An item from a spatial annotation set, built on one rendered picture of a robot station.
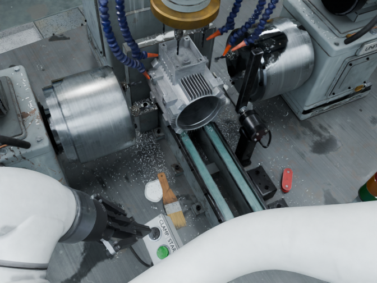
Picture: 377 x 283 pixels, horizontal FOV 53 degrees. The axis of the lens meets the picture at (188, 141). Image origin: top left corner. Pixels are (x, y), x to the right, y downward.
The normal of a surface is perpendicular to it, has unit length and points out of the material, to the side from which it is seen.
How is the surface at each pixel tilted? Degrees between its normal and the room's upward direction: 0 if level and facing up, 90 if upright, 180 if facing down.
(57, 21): 0
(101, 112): 40
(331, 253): 46
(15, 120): 0
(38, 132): 0
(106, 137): 70
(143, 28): 90
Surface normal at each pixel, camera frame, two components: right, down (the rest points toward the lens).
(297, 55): 0.36, 0.18
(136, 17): 0.43, 0.77
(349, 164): 0.07, -0.55
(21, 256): 0.64, -0.02
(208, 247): -0.46, -0.54
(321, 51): -0.90, 0.33
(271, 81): 0.43, 0.58
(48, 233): 0.91, 0.10
